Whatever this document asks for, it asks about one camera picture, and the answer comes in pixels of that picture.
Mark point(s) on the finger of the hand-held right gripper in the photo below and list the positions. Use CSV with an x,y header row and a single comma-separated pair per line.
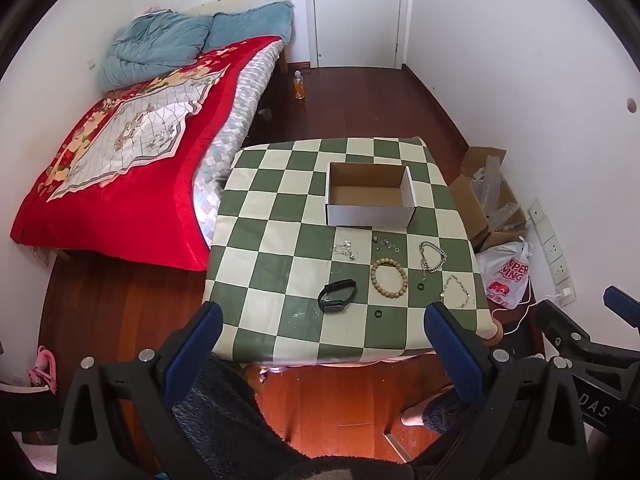
x,y
555,320
620,302

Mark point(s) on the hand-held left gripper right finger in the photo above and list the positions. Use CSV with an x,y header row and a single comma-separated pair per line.
x,y
455,355

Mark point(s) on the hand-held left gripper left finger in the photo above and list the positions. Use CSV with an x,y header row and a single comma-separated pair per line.
x,y
192,355

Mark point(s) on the cluster of small silver earrings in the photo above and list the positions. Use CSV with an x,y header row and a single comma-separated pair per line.
x,y
385,244

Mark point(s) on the black smart band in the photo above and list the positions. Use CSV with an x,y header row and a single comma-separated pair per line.
x,y
329,304

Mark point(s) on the white cardboard box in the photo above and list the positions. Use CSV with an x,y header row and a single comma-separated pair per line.
x,y
370,215

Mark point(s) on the person's bare foot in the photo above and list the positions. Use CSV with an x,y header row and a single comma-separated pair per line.
x,y
412,416

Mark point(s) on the white power strip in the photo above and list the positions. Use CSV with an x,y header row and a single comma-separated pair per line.
x,y
550,245

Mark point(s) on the white plastic bag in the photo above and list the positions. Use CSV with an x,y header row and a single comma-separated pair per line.
x,y
500,265

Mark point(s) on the person's dark fuzzy pants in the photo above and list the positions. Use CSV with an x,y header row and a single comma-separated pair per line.
x,y
235,425

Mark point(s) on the brown cardboard box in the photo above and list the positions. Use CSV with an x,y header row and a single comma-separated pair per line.
x,y
470,205

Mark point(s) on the green checkered tablecloth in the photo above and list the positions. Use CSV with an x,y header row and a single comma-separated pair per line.
x,y
280,240

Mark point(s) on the clear bubble wrap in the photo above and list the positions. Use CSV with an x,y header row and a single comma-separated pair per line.
x,y
492,185

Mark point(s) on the pink slippers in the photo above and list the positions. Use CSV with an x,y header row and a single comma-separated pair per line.
x,y
42,367

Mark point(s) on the bed with red blanket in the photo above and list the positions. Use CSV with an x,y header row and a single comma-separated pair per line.
x,y
150,200

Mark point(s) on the grey patterned mattress sheet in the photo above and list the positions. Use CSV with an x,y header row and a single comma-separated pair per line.
x,y
240,110

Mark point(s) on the bottle with orange liquid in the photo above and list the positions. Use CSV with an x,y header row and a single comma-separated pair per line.
x,y
299,87

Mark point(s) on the blue quilt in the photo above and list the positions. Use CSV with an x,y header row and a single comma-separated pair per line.
x,y
160,40

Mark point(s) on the cream headboard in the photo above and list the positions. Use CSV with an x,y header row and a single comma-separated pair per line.
x,y
235,2

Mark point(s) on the white door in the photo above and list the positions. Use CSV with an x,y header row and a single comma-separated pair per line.
x,y
357,10

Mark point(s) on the wooden bed frame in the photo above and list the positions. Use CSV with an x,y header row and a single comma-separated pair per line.
x,y
284,60

